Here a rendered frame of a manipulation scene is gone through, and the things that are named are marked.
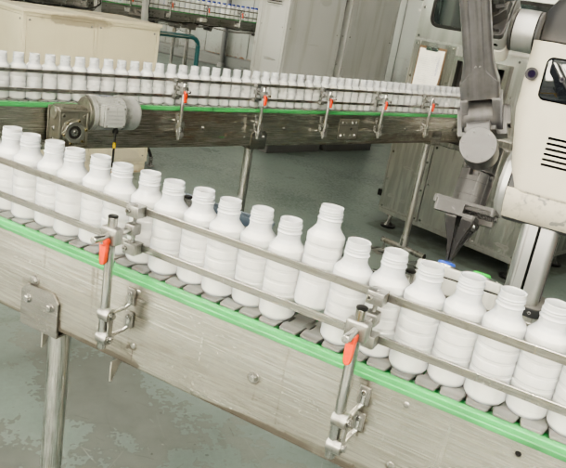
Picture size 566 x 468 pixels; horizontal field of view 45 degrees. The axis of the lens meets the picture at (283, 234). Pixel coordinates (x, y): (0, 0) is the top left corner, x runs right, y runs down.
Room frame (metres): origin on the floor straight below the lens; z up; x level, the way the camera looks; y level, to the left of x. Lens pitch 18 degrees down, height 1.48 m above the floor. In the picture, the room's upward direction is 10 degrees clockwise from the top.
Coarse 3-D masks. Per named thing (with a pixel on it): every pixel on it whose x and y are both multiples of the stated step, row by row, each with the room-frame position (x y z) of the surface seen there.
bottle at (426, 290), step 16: (432, 272) 0.92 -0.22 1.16; (416, 288) 0.92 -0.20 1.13; (432, 288) 0.92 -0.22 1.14; (432, 304) 0.91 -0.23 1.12; (400, 320) 0.92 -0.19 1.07; (416, 320) 0.91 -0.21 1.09; (432, 320) 0.91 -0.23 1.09; (400, 336) 0.92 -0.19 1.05; (416, 336) 0.91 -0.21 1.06; (432, 336) 0.91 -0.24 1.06; (400, 368) 0.91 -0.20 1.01; (416, 368) 0.91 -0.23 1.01
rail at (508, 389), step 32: (0, 160) 1.28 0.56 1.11; (0, 192) 1.28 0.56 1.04; (96, 192) 1.17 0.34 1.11; (192, 224) 1.08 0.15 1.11; (160, 256) 1.10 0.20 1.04; (256, 288) 1.02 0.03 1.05; (352, 288) 0.95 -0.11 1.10; (320, 320) 0.97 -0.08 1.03; (448, 320) 0.88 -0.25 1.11; (416, 352) 0.90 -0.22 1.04; (544, 352) 0.83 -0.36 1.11
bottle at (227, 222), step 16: (224, 208) 1.07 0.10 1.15; (240, 208) 1.09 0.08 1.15; (224, 224) 1.07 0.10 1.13; (240, 224) 1.08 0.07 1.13; (208, 240) 1.07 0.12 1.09; (208, 256) 1.07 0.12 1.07; (224, 256) 1.06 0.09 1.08; (224, 272) 1.06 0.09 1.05; (208, 288) 1.06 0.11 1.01; (224, 288) 1.06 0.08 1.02
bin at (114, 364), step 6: (216, 204) 1.77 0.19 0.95; (216, 210) 1.77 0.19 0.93; (240, 216) 1.74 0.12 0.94; (246, 216) 1.73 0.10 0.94; (246, 222) 1.73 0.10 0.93; (42, 336) 1.35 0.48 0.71; (42, 342) 1.34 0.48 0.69; (114, 360) 1.27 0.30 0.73; (120, 360) 1.28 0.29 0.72; (114, 366) 1.26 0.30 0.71; (114, 372) 1.27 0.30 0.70
